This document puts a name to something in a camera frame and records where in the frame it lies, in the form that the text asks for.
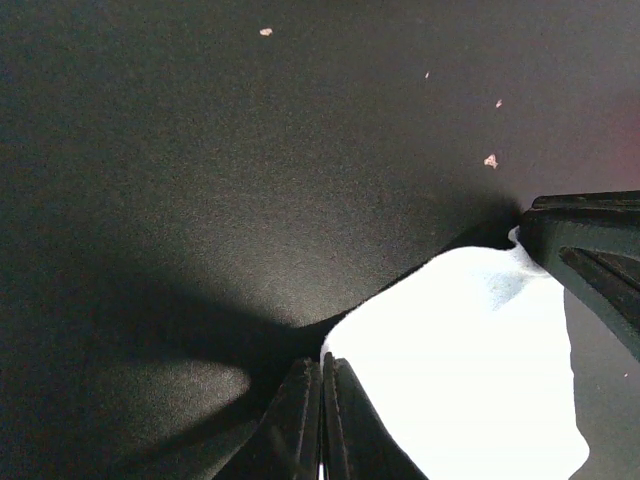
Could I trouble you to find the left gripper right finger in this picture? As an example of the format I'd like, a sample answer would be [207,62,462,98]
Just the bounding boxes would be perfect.
[519,191,639,358]

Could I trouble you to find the light blue cleaning cloth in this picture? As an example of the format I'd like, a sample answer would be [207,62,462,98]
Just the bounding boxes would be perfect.
[321,229,590,479]

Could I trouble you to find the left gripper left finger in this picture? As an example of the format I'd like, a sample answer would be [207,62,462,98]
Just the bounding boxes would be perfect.
[215,354,426,479]

